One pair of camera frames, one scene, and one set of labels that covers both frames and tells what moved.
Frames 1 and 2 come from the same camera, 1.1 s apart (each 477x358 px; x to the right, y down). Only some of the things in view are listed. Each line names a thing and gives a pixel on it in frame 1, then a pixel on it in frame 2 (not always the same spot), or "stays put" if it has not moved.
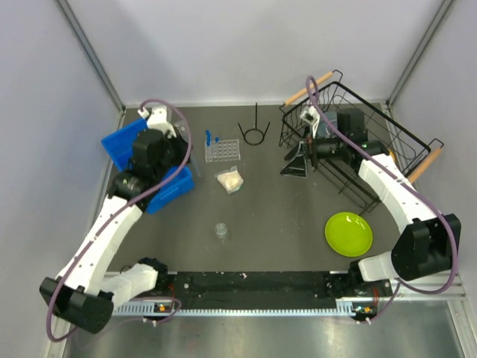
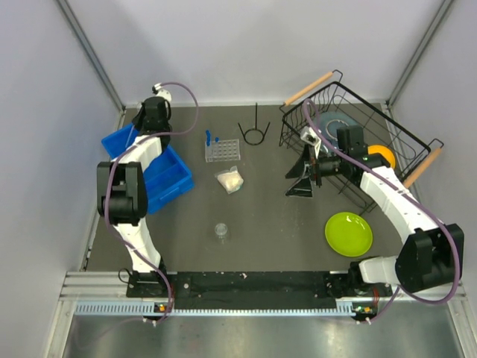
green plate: [349, 234] stays put
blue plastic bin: [120, 147] stays put
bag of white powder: [230, 180] stays put
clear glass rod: [185, 128] -> [130, 136]
